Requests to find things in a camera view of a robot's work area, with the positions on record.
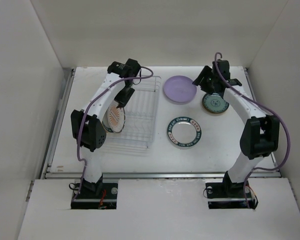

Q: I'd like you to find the aluminium table edge rail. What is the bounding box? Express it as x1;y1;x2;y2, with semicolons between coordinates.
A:
41;68;282;180

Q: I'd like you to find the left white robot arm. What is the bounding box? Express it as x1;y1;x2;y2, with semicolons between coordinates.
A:
70;58;143;200

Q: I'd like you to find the blue floral green plate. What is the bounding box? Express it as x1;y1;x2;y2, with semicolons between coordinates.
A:
201;93;229;114

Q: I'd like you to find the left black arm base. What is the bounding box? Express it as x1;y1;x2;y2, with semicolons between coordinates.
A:
68;177;119;210

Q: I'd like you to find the lavender purple plate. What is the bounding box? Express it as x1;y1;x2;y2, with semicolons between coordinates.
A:
163;75;197;104

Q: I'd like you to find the white plate green text rim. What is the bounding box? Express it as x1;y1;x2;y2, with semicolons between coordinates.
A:
166;116;202;149

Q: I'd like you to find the white plate orange sunburst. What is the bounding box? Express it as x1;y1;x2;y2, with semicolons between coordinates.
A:
107;101;126;134

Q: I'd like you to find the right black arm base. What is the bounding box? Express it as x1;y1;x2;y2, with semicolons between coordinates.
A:
203;181;259;210

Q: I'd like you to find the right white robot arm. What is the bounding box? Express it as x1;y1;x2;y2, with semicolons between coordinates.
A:
193;59;280;198

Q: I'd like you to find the clear wire dish rack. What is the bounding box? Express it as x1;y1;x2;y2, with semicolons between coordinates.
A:
98;75;162;153

